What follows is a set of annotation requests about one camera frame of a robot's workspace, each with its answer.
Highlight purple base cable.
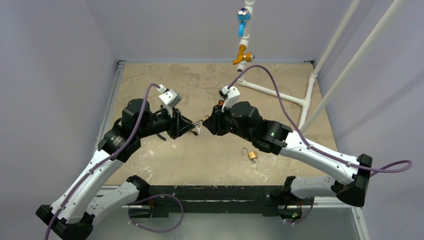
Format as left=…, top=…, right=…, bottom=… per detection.
left=127, top=193, right=185, bottom=234

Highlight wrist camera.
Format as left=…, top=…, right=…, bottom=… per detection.
left=157, top=84, right=182, bottom=118
left=219, top=85, right=241, bottom=112

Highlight orange tap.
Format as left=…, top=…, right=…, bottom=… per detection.
left=232, top=44, right=255, bottom=65

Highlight black base bar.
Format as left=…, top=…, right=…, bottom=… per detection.
left=127, top=176, right=314, bottom=220

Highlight white pvc pipe frame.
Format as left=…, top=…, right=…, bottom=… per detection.
left=235, top=0, right=318, bottom=128

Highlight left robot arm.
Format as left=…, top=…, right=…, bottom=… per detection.
left=36, top=98, right=195, bottom=240

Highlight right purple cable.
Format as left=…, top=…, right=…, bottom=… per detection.
left=226, top=64, right=414, bottom=178

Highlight white diagonal pole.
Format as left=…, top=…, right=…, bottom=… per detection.
left=300, top=0, right=406, bottom=133

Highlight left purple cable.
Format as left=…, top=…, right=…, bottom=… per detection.
left=43, top=83, right=162, bottom=240

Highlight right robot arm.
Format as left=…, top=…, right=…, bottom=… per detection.
left=202, top=101, right=373, bottom=207

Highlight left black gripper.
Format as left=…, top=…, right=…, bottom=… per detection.
left=137, top=104, right=195, bottom=139

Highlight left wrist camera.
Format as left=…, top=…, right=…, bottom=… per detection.
left=157, top=84, right=182, bottom=118

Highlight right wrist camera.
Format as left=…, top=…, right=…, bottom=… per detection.
left=219, top=85, right=241, bottom=112

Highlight brass padlock open shackle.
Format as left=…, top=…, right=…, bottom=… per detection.
left=241, top=147, right=259, bottom=163

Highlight blue handled pliers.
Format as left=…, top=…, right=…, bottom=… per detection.
left=156, top=133, right=167, bottom=141

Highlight aluminium frame rail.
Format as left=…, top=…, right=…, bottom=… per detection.
left=93, top=60, right=127, bottom=154

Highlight blue tap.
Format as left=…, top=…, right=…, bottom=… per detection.
left=237, top=7, right=251, bottom=37

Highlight black key bunch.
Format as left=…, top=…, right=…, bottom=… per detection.
left=191, top=124, right=203, bottom=136

